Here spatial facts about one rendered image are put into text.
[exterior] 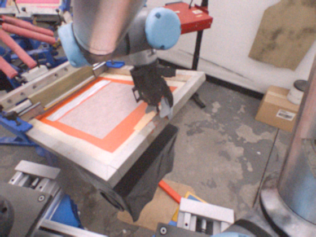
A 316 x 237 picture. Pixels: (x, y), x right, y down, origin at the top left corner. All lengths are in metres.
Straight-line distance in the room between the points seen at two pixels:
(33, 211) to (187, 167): 1.61
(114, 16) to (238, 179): 1.97
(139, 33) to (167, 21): 0.06
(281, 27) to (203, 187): 1.74
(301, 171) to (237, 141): 2.10
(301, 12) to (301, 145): 2.23
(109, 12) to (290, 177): 0.25
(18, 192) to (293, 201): 0.58
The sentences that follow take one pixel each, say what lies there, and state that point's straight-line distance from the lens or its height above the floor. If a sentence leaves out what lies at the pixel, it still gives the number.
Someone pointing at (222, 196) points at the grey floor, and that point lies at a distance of 1.97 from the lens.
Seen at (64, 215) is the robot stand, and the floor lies 1.12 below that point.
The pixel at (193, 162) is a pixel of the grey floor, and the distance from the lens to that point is 2.06.
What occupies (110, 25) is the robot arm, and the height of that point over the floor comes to 1.66.
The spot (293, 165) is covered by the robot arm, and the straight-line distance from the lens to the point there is 0.25.
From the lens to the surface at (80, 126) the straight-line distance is 0.84.
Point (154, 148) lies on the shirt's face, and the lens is 0.97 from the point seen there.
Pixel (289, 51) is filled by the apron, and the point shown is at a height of 0.74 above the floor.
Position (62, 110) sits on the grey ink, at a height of 1.11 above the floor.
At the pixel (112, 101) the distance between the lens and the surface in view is 0.91.
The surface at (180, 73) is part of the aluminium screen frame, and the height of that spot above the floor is 1.25.
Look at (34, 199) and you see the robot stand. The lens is 0.60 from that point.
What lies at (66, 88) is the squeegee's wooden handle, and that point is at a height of 1.14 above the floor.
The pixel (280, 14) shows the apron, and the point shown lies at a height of 1.05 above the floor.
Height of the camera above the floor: 1.75
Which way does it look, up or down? 46 degrees down
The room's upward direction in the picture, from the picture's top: straight up
